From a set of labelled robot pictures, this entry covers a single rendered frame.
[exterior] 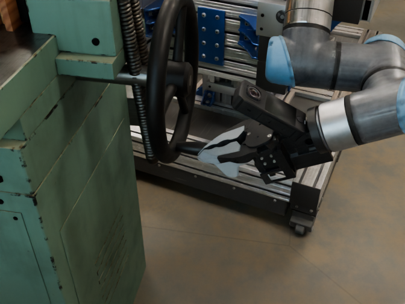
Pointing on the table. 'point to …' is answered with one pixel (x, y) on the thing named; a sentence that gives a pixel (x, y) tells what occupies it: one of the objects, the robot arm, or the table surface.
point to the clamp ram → (23, 10)
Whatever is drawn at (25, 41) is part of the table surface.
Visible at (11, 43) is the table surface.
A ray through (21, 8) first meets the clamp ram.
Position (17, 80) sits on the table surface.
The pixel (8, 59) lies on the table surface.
